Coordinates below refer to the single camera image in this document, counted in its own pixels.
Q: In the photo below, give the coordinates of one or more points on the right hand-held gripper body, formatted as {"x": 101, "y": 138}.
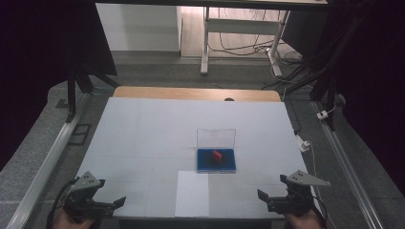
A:
{"x": 297, "y": 197}

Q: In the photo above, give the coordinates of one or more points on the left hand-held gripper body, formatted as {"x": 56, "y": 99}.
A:
{"x": 83, "y": 194}

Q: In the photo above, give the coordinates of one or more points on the clear box with blue lining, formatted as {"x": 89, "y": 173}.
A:
{"x": 216, "y": 165}

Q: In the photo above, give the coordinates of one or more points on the small red block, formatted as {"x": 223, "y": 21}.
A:
{"x": 217, "y": 155}

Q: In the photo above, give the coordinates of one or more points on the person's right hand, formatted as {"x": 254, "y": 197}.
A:
{"x": 305, "y": 222}

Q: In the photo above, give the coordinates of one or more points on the person's left hand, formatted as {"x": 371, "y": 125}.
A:
{"x": 68, "y": 223}

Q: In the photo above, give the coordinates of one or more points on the white power adapter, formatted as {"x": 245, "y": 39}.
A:
{"x": 302, "y": 145}

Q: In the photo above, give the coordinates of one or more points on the white paper sheet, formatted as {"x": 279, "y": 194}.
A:
{"x": 192, "y": 194}

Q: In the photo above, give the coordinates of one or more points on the small white plug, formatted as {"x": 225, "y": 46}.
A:
{"x": 322, "y": 114}

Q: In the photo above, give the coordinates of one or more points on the wooden table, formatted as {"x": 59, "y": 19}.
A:
{"x": 191, "y": 93}

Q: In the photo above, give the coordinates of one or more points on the black curtain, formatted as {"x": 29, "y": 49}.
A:
{"x": 31, "y": 63}
{"x": 372, "y": 79}

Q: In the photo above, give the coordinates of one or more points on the white cabinet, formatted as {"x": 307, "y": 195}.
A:
{"x": 140, "y": 28}

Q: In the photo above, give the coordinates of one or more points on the aluminium rail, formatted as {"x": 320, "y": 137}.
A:
{"x": 347, "y": 171}
{"x": 47, "y": 165}

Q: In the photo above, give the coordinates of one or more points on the white desk frame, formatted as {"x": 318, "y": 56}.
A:
{"x": 242, "y": 26}

